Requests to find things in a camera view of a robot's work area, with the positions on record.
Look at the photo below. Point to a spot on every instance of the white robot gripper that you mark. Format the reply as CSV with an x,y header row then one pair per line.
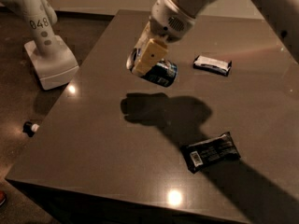
x,y
167,24

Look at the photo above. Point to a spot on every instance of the blue pepsi can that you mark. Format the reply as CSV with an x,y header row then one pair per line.
x,y
163,73

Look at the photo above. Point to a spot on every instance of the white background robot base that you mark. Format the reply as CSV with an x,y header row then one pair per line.
x,y
53,61

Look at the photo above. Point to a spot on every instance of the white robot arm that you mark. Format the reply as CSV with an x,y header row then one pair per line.
x,y
281,15

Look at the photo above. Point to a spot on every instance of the black and white snack packet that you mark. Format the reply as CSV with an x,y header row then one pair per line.
x,y
212,65

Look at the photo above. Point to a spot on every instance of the black snack bar wrapper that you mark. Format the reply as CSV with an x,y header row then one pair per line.
x,y
205,153

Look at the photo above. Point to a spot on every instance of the small black and white object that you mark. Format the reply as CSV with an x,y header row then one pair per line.
x,y
30,128

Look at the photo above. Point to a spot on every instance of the red object at floor edge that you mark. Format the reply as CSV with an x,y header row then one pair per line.
x,y
3,198

